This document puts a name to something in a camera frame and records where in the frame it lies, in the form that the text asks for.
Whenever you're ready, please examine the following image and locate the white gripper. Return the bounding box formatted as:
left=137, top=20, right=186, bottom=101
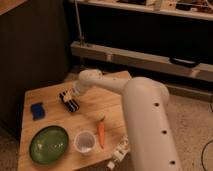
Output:
left=63, top=82, right=86, bottom=102

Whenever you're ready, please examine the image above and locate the black case handle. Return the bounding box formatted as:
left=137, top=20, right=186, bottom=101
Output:
left=169, top=57, right=200, bottom=68

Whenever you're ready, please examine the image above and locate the wooden shelf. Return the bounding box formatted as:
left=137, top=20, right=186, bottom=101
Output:
left=68, top=0, right=213, bottom=21

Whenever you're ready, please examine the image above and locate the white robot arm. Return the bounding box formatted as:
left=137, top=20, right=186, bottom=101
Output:
left=63, top=69, right=183, bottom=171

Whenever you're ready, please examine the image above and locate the white plastic bottle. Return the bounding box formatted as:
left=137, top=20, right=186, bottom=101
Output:
left=107, top=136, right=130, bottom=170

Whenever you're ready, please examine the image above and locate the white ceramic cup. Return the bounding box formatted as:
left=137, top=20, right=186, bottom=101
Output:
left=73, top=130, right=96, bottom=155

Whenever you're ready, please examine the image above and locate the metal pole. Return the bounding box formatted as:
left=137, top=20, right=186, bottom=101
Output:
left=74, top=0, right=84, bottom=45

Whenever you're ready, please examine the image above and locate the grey long case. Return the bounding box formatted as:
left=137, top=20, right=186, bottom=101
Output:
left=70, top=41, right=213, bottom=82

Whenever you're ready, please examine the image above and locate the orange carrot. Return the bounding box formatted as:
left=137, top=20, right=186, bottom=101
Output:
left=97, top=116, right=105, bottom=149

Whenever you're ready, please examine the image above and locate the blue sponge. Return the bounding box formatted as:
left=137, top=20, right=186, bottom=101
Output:
left=30, top=103, right=45, bottom=120

